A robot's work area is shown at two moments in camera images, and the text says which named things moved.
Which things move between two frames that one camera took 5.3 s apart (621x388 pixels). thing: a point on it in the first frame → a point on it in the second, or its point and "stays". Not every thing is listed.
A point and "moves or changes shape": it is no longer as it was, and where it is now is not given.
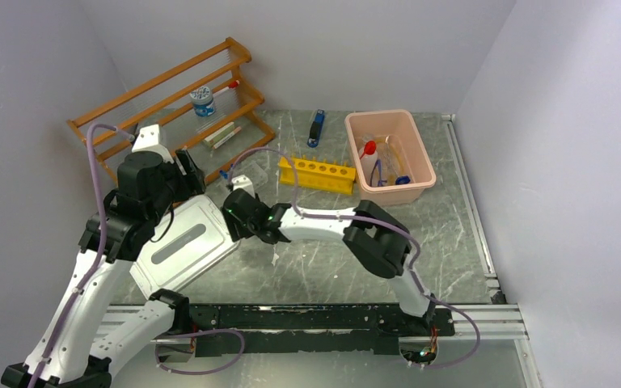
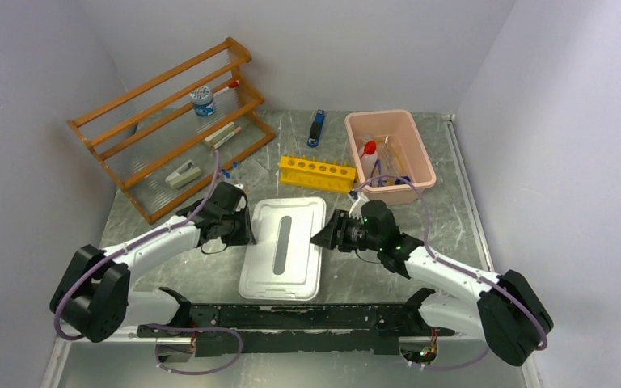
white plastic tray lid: [188, 237] moves or changes shape
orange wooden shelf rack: [201, 105] stays
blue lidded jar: [203, 101] stays
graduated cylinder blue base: [402, 179] stays
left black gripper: [190, 183] → [245, 237]
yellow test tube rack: [318, 173] stays
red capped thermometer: [233, 85] stays
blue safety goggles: [381, 181] stays
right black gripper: [235, 231] → [334, 234]
